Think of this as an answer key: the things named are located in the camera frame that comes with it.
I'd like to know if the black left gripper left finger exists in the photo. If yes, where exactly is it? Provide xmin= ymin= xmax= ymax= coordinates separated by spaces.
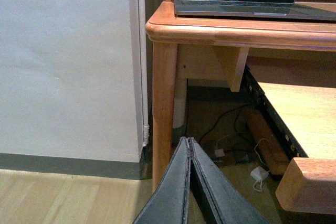
xmin=134 ymin=137 xmax=190 ymax=223

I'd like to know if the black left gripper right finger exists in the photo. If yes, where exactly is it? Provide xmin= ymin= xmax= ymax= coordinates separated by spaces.
xmin=188 ymin=138 xmax=268 ymax=223

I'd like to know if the wooden pull-out keyboard tray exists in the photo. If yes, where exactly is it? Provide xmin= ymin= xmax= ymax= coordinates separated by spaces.
xmin=243 ymin=63 xmax=336 ymax=216

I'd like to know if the small white charger plug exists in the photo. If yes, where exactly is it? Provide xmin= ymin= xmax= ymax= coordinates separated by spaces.
xmin=214 ymin=148 xmax=225 ymax=157

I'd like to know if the wooden desk foot beam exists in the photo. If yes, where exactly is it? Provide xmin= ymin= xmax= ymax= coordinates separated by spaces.
xmin=242 ymin=107 xmax=289 ymax=176

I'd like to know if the wooden desk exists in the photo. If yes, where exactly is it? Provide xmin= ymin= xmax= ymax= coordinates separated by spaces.
xmin=146 ymin=0 xmax=335 ymax=189

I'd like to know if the white power adapter with cord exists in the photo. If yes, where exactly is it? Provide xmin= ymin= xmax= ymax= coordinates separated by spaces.
xmin=250 ymin=138 xmax=270 ymax=193

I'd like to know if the white wall conduit pipe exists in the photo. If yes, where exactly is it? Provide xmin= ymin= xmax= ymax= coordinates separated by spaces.
xmin=138 ymin=0 xmax=150 ymax=147

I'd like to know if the black cable on floor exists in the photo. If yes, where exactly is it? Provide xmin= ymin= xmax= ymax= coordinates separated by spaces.
xmin=198 ymin=103 xmax=253 ymax=146

